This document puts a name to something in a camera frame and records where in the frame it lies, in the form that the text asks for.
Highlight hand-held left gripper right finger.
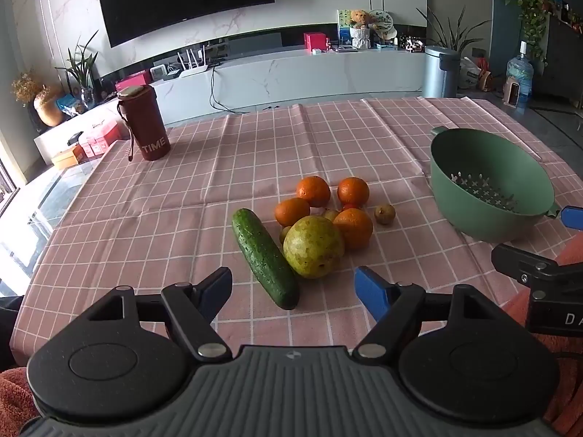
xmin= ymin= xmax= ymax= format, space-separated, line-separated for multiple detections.
xmin=353 ymin=266 xmax=498 ymax=360

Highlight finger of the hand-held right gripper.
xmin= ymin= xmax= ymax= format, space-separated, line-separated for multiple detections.
xmin=491 ymin=243 xmax=561 ymax=287
xmin=559 ymin=206 xmax=583 ymax=229

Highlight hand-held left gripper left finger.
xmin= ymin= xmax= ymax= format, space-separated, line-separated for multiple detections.
xmin=86 ymin=266 xmax=234 ymax=363

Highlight green cucumber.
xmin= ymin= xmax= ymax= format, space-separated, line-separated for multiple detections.
xmin=232 ymin=208 xmax=300 ymax=310

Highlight orange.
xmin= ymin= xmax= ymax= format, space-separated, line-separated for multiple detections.
xmin=296 ymin=176 xmax=331 ymax=208
xmin=333 ymin=208 xmax=373 ymax=250
xmin=337 ymin=177 xmax=370 ymax=205
xmin=274 ymin=197 xmax=311 ymax=227

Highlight large yellow-green pear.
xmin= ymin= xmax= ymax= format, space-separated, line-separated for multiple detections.
xmin=283 ymin=215 xmax=345 ymax=280

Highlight green plastic colander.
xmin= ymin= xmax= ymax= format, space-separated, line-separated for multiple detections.
xmin=430 ymin=127 xmax=562 ymax=243

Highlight person's right forearm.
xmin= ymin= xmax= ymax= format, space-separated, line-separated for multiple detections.
xmin=503 ymin=236 xmax=583 ymax=437

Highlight pink checked tablecloth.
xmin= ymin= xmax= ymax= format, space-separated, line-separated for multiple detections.
xmin=9 ymin=98 xmax=583 ymax=367

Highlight small pink appliance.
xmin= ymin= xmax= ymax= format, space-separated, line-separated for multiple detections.
xmin=503 ymin=76 xmax=521 ymax=107

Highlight large blue water jug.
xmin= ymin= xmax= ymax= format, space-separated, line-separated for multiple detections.
xmin=506 ymin=41 xmax=535 ymax=101

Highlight dark wooden shelf cabinet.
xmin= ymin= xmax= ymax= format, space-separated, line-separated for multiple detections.
xmin=544 ymin=11 xmax=583 ymax=101

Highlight white plastic bag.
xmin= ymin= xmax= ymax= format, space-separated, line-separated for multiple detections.
xmin=460 ymin=57 xmax=484 ymax=89

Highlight small red box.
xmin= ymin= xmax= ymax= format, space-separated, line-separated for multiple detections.
xmin=78 ymin=140 xmax=112 ymax=159

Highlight pink gift box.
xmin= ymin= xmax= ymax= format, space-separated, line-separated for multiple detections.
xmin=86 ymin=117 xmax=129 ymax=152

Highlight grey trash can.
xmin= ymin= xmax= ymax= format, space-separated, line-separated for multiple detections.
xmin=423 ymin=46 xmax=462 ymax=99

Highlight brown cardboard box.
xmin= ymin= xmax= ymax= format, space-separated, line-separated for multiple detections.
xmin=51 ymin=145 xmax=85 ymax=168

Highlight dark cloth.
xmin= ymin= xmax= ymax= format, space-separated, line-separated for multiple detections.
xmin=0 ymin=295 xmax=26 ymax=369

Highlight hanging vine plant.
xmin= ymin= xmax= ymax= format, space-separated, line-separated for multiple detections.
xmin=471 ymin=0 xmax=554 ymax=64

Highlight white router with antennas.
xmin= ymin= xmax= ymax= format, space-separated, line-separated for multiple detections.
xmin=177 ymin=48 xmax=210 ymax=78

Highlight white TV cabinet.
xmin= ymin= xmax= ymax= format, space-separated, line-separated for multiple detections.
xmin=34 ymin=48 xmax=429 ymax=169

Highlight long-leaf potted plant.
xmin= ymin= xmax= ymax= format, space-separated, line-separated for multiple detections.
xmin=416 ymin=7 xmax=490 ymax=62

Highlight orange fleece clothing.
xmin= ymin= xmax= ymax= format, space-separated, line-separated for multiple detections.
xmin=0 ymin=368 xmax=41 ymax=433

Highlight flat red box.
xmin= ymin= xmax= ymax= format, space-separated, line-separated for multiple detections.
xmin=116 ymin=70 xmax=151 ymax=92

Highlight blue packet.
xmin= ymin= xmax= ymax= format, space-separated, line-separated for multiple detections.
xmin=57 ymin=95 xmax=87 ymax=114

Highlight orange clay vase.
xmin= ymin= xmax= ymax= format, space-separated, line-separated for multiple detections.
xmin=34 ymin=91 xmax=64 ymax=127

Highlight green potted orchid plant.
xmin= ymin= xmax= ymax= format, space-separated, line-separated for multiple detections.
xmin=57 ymin=31 xmax=98 ymax=105

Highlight colourful picture box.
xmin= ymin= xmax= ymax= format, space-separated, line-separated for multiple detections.
xmin=337 ymin=9 xmax=365 ymax=48

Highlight decorative round plate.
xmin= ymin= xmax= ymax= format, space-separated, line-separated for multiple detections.
xmin=368 ymin=9 xmax=396 ymax=37

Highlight dried yellow flowers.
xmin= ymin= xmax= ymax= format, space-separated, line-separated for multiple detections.
xmin=11 ymin=72 xmax=46 ymax=103

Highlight dark red bottle with strap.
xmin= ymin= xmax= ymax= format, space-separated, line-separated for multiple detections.
xmin=116 ymin=84 xmax=171 ymax=162

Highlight black hanging cables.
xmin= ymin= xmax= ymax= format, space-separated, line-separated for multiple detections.
xmin=210 ymin=61 xmax=249 ymax=114

